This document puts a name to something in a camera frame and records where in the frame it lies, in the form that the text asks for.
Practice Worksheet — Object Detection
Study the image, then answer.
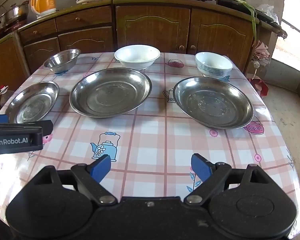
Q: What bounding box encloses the wooden two-door cabinet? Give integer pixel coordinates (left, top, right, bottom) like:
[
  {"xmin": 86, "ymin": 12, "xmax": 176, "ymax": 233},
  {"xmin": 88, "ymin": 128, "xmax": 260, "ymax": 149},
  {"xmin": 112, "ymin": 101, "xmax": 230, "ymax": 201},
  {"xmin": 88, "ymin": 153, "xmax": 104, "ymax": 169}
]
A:
[{"xmin": 112, "ymin": 0, "xmax": 278, "ymax": 76}]

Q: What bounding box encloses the steel cooking pot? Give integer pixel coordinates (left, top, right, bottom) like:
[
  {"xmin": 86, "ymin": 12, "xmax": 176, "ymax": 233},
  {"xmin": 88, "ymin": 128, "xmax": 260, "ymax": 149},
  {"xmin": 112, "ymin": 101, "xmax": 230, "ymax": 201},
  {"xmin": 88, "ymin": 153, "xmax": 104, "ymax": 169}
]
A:
[{"xmin": 0, "ymin": 1, "xmax": 30, "ymax": 27}]

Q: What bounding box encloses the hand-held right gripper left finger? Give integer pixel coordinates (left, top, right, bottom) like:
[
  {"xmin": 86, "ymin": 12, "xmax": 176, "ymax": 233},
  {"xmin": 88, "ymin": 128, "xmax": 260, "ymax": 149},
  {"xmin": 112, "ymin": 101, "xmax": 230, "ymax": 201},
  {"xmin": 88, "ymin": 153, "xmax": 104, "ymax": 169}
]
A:
[{"xmin": 29, "ymin": 154, "xmax": 116, "ymax": 205}]

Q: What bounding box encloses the black tray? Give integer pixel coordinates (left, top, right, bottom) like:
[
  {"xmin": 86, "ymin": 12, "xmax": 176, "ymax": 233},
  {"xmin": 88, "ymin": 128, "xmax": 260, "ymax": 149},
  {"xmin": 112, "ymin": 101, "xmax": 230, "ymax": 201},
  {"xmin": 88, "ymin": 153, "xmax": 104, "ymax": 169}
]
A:
[{"xmin": 217, "ymin": 0, "xmax": 280, "ymax": 27}]

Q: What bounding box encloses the green leaf stalk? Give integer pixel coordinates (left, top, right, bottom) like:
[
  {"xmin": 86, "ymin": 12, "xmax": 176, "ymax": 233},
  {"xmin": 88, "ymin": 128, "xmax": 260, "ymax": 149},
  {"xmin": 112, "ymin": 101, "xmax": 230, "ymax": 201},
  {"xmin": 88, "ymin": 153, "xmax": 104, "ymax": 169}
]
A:
[{"xmin": 236, "ymin": 0, "xmax": 259, "ymax": 42}]

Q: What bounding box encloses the plain white bowl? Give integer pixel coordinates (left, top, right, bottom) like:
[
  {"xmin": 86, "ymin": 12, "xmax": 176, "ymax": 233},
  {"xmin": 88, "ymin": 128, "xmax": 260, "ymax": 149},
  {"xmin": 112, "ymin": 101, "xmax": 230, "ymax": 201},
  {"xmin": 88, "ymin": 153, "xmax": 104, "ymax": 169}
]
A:
[{"xmin": 114, "ymin": 44, "xmax": 161, "ymax": 71}]

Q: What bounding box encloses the wooden cabinet with drawers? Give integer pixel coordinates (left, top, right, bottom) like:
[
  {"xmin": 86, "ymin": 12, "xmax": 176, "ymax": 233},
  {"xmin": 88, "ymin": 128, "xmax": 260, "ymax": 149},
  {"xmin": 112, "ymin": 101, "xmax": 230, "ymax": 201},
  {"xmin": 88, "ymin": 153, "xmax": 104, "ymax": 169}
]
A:
[{"xmin": 17, "ymin": 0, "xmax": 115, "ymax": 68}]

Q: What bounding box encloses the small steel bowl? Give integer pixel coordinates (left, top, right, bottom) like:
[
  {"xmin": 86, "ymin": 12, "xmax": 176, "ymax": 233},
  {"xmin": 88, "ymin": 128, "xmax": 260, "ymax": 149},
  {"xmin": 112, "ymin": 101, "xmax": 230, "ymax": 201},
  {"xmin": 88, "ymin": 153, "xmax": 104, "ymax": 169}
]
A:
[{"xmin": 43, "ymin": 49, "xmax": 81, "ymax": 74}]

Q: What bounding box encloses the orange electric kettle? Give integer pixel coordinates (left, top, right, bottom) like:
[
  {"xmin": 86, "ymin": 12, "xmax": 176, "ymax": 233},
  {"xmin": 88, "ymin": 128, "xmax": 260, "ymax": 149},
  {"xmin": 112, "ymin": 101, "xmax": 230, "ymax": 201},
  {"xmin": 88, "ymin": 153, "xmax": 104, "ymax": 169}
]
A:
[{"xmin": 30, "ymin": 0, "xmax": 57, "ymax": 18}]

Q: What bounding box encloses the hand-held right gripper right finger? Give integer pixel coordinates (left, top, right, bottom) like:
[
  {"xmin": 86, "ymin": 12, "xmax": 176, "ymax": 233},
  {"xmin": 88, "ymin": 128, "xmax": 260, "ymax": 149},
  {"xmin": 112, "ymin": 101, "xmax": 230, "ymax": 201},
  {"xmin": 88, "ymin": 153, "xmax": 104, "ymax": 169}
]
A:
[{"xmin": 184, "ymin": 153, "xmax": 272, "ymax": 205}]

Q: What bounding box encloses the wooden corner cabinet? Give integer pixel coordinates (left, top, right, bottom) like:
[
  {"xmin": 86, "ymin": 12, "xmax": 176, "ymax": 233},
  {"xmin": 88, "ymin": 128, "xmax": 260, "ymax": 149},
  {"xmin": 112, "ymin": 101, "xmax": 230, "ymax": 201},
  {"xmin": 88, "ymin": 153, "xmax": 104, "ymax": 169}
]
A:
[{"xmin": 0, "ymin": 34, "xmax": 31, "ymax": 108}]

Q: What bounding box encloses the blue patterned white bowl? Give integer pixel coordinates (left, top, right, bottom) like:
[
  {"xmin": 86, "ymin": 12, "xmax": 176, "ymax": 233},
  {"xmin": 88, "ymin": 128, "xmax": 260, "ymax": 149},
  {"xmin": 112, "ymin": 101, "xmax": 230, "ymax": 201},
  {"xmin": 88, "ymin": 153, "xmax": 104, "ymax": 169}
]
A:
[{"xmin": 195, "ymin": 52, "xmax": 233, "ymax": 78}]

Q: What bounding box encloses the pink umbrella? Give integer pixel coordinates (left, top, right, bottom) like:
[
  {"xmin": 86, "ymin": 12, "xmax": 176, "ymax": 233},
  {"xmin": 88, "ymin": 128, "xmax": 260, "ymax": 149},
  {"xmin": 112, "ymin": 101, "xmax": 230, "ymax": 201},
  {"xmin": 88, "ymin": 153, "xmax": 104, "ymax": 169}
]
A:
[{"xmin": 251, "ymin": 39, "xmax": 271, "ymax": 69}]

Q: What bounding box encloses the red bag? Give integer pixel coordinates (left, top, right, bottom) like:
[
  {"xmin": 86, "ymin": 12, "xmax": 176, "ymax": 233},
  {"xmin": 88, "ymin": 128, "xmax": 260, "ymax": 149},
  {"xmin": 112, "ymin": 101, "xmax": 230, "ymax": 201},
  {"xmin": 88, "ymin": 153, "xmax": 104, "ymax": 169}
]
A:
[{"xmin": 247, "ymin": 77, "xmax": 269, "ymax": 97}]

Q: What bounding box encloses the large steel plate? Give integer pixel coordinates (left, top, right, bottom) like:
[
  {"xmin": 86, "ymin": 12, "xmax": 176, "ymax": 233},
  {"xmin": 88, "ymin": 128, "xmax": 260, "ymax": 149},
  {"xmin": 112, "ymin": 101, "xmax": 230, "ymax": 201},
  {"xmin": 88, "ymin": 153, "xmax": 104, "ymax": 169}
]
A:
[
  {"xmin": 69, "ymin": 67, "xmax": 153, "ymax": 118},
  {"xmin": 173, "ymin": 77, "xmax": 254, "ymax": 130}
]

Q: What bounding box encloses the small steel plate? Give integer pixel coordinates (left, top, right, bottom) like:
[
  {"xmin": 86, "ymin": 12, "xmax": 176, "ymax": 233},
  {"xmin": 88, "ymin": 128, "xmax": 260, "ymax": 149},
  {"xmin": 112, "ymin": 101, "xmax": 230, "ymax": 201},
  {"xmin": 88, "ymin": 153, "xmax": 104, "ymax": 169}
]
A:
[{"xmin": 5, "ymin": 81, "xmax": 60, "ymax": 124}]

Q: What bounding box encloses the clear plastic bag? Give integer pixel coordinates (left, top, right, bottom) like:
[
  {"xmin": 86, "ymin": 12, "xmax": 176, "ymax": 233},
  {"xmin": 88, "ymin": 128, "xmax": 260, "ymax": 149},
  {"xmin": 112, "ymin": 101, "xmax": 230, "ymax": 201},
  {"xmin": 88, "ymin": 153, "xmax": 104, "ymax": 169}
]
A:
[{"xmin": 258, "ymin": 4, "xmax": 278, "ymax": 22}]

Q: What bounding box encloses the red electric cooker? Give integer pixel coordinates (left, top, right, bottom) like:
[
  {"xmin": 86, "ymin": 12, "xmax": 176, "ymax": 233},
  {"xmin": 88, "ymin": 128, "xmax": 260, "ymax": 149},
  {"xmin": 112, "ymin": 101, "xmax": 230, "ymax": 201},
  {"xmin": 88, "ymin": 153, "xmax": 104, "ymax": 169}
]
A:
[{"xmin": 0, "ymin": 17, "xmax": 28, "ymax": 36}]

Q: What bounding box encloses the cooking oil bottle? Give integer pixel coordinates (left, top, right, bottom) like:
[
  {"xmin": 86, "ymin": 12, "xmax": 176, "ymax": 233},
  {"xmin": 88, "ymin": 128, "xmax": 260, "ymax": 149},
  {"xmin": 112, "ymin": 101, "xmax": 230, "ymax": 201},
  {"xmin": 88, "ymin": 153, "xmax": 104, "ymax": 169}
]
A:
[{"xmin": 0, "ymin": 85, "xmax": 15, "ymax": 107}]

